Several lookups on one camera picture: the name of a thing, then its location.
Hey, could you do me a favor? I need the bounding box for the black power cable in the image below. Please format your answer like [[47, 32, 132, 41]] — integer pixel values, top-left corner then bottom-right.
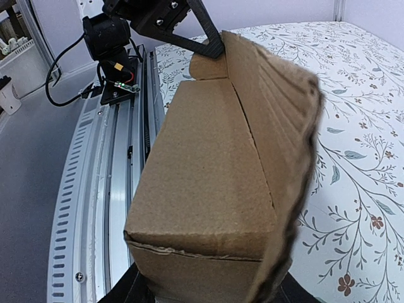
[[45, 34, 95, 108]]

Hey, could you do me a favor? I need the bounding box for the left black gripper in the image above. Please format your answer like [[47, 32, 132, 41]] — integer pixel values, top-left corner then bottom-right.
[[102, 0, 227, 61]]

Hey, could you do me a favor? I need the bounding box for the white background shelf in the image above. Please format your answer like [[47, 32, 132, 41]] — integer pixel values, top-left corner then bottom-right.
[[1, 1, 53, 88]]

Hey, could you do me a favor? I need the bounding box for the brown cardboard box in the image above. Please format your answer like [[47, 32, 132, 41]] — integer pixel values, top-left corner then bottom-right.
[[124, 32, 323, 302]]

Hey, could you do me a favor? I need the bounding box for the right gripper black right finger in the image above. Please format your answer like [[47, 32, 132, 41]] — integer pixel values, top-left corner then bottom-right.
[[277, 273, 319, 303]]

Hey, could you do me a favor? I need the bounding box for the floral patterned table mat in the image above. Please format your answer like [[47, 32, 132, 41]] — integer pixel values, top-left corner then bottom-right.
[[154, 20, 404, 303]]

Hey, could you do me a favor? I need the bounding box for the right aluminium frame post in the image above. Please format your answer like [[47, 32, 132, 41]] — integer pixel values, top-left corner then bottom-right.
[[333, 0, 346, 21]]

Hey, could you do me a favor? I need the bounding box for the aluminium front rail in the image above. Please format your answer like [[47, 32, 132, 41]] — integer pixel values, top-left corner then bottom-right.
[[47, 46, 158, 302]]

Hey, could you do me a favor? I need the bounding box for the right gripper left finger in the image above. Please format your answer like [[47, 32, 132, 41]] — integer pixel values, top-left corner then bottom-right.
[[98, 263, 155, 303]]

